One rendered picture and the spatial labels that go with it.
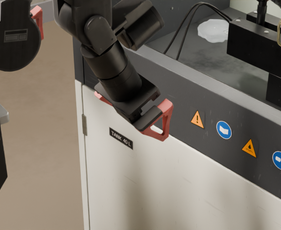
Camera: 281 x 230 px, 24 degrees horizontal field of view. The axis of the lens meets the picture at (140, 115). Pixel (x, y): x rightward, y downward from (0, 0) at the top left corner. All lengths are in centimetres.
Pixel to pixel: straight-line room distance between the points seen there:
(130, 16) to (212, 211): 61
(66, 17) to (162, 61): 49
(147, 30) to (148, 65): 42
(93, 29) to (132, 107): 16
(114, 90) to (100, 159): 70
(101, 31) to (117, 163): 76
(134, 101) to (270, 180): 38
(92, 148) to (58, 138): 111
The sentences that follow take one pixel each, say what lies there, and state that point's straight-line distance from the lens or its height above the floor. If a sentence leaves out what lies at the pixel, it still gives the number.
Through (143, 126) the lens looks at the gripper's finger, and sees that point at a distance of 101.
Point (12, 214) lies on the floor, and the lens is 247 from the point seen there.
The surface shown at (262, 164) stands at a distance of 129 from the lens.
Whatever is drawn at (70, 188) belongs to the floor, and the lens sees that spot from 255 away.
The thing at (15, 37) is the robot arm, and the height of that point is 124.
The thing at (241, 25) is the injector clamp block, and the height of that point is 98.
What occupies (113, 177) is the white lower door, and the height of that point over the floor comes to 56.
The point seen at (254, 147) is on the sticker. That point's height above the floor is 88.
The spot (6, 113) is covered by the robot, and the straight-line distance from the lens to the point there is 107.
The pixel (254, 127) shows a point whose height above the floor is 92.
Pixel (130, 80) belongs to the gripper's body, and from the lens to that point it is 101.
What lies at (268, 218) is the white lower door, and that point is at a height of 73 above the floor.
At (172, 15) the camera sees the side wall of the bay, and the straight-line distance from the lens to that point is 176.
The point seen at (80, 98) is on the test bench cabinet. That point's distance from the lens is 166.
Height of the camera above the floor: 162
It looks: 33 degrees down
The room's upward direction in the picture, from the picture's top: straight up
